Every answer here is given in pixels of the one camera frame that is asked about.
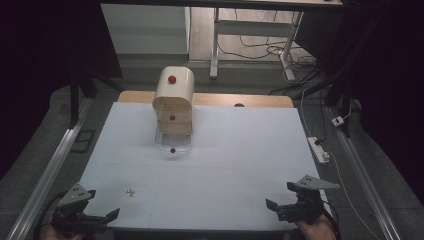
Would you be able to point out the dark floor frame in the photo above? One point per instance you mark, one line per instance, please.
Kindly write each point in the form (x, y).
(83, 141)

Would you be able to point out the white panel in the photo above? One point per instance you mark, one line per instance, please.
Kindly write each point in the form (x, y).
(143, 30)

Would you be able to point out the person's left hand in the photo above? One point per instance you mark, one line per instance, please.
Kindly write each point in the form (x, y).
(55, 235)

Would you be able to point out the white power strip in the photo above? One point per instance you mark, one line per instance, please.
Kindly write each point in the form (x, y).
(318, 150)

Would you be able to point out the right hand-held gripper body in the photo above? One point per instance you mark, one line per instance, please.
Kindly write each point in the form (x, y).
(306, 208)

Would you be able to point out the cream arched container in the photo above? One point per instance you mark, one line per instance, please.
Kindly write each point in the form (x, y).
(175, 100)

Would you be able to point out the clear drawer red knob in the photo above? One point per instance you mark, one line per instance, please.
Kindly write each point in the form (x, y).
(173, 144)

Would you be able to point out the white table mat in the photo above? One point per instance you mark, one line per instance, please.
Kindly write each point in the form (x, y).
(233, 160)

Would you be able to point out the small pale trinket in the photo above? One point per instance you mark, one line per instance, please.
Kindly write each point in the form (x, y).
(130, 192)

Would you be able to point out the person's right hand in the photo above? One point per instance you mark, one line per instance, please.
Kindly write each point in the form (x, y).
(318, 230)

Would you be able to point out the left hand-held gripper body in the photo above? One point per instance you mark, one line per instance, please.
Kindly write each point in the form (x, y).
(71, 196)

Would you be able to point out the black metal stand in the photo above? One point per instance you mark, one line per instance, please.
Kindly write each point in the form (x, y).
(78, 90)
(343, 83)

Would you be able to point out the small white adapter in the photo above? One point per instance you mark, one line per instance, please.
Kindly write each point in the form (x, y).
(337, 121)

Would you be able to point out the aluminium rail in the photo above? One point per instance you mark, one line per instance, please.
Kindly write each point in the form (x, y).
(50, 173)
(365, 180)

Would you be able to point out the white desk frame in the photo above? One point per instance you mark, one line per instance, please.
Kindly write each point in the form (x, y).
(253, 28)

